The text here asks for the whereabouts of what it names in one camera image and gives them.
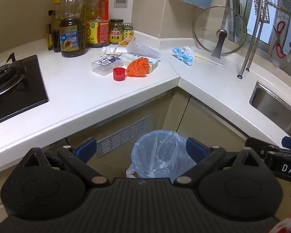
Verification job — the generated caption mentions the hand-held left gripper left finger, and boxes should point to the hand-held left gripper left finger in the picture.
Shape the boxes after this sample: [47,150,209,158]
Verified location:
[23,137,110,188]

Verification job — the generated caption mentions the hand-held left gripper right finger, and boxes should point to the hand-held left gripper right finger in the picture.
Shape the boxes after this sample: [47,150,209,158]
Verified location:
[174,137,267,187]

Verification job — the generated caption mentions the trash bin with blue bag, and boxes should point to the trash bin with blue bag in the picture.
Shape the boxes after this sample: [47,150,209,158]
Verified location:
[126,130,197,179]

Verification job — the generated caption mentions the red plastic cup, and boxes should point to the red plastic cup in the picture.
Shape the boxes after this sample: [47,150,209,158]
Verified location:
[113,67,126,81]

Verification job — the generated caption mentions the clear box with blue label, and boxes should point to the clear box with blue label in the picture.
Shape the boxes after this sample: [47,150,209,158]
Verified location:
[91,55,122,76]

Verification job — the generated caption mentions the white stick wrapper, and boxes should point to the white stick wrapper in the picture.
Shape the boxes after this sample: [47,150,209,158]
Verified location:
[194,53,224,68]

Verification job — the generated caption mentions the white medicine box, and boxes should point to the white medicine box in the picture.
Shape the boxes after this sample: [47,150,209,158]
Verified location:
[118,53,159,74]

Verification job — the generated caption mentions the orange foam net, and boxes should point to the orange foam net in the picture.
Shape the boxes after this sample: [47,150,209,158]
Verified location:
[126,56,151,78]

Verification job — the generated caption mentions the clear plastic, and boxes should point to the clear plastic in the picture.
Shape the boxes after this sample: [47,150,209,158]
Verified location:
[181,46,195,56]

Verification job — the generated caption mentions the clear plastic bag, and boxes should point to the clear plastic bag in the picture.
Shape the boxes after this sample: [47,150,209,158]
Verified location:
[126,37,162,59]

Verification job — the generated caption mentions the orange snack packet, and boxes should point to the orange snack packet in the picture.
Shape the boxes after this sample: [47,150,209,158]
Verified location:
[118,37,136,47]

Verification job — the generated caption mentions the beige kitchen cabinet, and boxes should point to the beige kitchen cabinet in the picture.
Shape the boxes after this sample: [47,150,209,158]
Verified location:
[0,87,282,224]

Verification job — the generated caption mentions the steel sink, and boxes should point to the steel sink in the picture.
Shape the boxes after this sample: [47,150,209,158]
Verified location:
[249,81,291,139]

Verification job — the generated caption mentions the cabinet vent grille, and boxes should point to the cabinet vent grille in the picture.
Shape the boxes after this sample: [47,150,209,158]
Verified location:
[96,115,152,158]

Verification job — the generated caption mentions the black gas stove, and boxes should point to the black gas stove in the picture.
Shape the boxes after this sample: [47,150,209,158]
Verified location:
[0,54,49,128]

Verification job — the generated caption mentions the metal dish rack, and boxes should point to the metal dish rack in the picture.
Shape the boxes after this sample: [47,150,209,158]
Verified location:
[237,0,291,79]

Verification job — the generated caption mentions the black burner grate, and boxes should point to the black burner grate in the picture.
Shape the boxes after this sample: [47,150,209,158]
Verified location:
[0,52,29,99]

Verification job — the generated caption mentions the large cooking oil bottle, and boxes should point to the large cooking oil bottle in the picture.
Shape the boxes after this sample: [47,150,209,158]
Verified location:
[59,0,88,58]

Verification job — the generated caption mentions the bean paste jar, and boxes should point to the bean paste jar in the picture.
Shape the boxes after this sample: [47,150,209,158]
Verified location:
[109,19,124,45]

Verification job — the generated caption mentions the small dark sauce bottle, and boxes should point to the small dark sauce bottle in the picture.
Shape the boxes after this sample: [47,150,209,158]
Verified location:
[46,10,54,51]

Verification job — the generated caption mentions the yellow-capped dark sauce bottle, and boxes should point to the yellow-capped dark sauce bottle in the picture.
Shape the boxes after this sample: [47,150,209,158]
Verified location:
[51,0,62,53]

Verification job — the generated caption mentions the small green-lidded jar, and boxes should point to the small green-lidded jar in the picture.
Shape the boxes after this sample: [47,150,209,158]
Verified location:
[122,22,134,40]

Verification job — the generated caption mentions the glass pot lid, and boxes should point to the glass pot lid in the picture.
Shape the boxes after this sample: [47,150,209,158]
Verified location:
[193,5,248,54]

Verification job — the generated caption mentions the cutting boards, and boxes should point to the cutting boards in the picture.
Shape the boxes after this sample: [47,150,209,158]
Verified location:
[227,0,248,43]

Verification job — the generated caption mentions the red-handled scissors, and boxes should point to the red-handled scissors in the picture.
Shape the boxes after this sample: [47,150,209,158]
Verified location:
[272,21,288,59]

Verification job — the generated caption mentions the yellow-labelled bottle with red handle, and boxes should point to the yellow-labelled bottle with red handle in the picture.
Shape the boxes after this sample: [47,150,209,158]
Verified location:
[86,0,110,48]

